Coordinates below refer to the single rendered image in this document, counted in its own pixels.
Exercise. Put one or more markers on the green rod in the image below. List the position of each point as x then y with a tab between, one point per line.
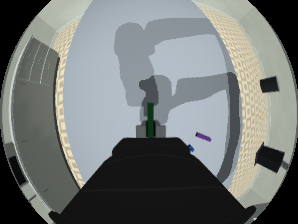
150	119

